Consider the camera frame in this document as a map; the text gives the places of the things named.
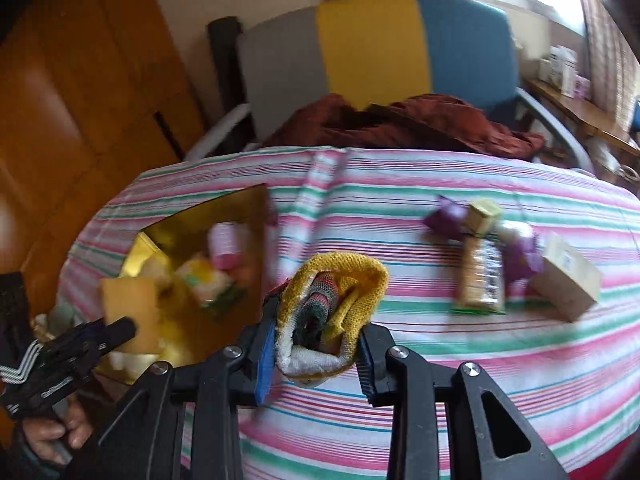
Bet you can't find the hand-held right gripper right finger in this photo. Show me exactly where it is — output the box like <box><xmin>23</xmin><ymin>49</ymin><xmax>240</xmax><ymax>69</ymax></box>
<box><xmin>356</xmin><ymin>325</ymin><xmax>571</xmax><ymax>480</ymax></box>

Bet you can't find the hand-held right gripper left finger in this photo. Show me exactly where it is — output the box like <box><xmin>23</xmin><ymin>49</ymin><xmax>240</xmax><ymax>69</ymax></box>
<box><xmin>65</xmin><ymin>290</ymin><xmax>283</xmax><ymax>480</ymax></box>

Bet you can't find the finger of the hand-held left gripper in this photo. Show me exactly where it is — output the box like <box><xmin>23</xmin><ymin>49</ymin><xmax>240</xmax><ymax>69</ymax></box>
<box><xmin>70</xmin><ymin>317</ymin><xmax>139</xmax><ymax>377</ymax></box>
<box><xmin>46</xmin><ymin>323</ymin><xmax>104</xmax><ymax>357</ymax></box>

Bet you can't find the yellow knit sock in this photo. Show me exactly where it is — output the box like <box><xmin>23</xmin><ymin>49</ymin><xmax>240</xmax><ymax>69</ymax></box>
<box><xmin>275</xmin><ymin>254</ymin><xmax>391</xmax><ymax>388</ymax></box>

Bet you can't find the yellow labelled bottle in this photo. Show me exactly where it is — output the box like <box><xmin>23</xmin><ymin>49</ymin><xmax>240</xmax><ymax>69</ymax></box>
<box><xmin>175</xmin><ymin>255</ymin><xmax>248</xmax><ymax>313</ymax></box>

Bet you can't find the pink bottle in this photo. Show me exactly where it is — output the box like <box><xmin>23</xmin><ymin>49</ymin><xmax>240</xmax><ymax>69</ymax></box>
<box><xmin>209</xmin><ymin>222</ymin><xmax>242</xmax><ymax>270</ymax></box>

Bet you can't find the gold tin box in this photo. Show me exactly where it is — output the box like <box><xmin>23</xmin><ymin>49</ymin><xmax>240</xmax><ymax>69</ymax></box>
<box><xmin>95</xmin><ymin>184</ymin><xmax>273</xmax><ymax>386</ymax></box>

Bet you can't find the tan biscuit pack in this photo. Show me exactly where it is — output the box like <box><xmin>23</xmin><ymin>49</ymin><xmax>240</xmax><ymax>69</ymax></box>
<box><xmin>454</xmin><ymin>237</ymin><xmax>507</xmax><ymax>317</ymax></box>

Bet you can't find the small yellow box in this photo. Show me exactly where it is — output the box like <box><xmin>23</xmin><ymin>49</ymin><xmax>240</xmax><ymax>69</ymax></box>
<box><xmin>462</xmin><ymin>199</ymin><xmax>502</xmax><ymax>238</ymax></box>

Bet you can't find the white plastic-wrapped ball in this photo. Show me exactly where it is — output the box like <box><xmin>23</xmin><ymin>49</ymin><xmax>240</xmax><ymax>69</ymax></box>
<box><xmin>495</xmin><ymin>220</ymin><xmax>535</xmax><ymax>248</ymax></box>

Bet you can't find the beige cardboard box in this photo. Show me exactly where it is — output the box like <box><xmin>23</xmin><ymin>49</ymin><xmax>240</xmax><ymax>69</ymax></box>
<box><xmin>530</xmin><ymin>232</ymin><xmax>602</xmax><ymax>322</ymax></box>

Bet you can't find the person's left hand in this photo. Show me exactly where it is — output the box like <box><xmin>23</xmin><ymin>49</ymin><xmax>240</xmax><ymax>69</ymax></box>
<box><xmin>20</xmin><ymin>394</ymin><xmax>96</xmax><ymax>466</ymax></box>

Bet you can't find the striped tablecloth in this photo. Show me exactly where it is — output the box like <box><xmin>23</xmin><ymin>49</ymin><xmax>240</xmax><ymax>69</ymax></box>
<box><xmin>57</xmin><ymin>145</ymin><xmax>640</xmax><ymax>480</ymax></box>

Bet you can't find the wooden wardrobe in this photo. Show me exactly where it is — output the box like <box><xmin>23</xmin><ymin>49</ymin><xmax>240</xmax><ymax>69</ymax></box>
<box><xmin>0</xmin><ymin>0</ymin><xmax>206</xmax><ymax>281</ymax></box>

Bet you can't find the maroon jacket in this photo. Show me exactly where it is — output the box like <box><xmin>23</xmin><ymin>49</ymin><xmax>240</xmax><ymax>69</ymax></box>
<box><xmin>262</xmin><ymin>92</ymin><xmax>546</xmax><ymax>163</ymax></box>

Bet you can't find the grey yellow blue chair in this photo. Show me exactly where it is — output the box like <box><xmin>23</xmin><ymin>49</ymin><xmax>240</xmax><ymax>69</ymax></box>
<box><xmin>185</xmin><ymin>0</ymin><xmax>596</xmax><ymax>176</ymax></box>

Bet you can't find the wooden desk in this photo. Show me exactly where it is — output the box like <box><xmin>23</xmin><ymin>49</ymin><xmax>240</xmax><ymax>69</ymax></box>
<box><xmin>520</xmin><ymin>77</ymin><xmax>640</xmax><ymax>156</ymax></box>

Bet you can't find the white carton box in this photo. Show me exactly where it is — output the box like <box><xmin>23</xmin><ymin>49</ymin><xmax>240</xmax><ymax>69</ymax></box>
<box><xmin>547</xmin><ymin>45</ymin><xmax>581</xmax><ymax>96</ymax></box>

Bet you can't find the patterned curtain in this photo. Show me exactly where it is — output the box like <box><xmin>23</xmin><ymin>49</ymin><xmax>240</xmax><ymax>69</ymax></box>
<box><xmin>572</xmin><ymin>0</ymin><xmax>640</xmax><ymax>131</ymax></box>

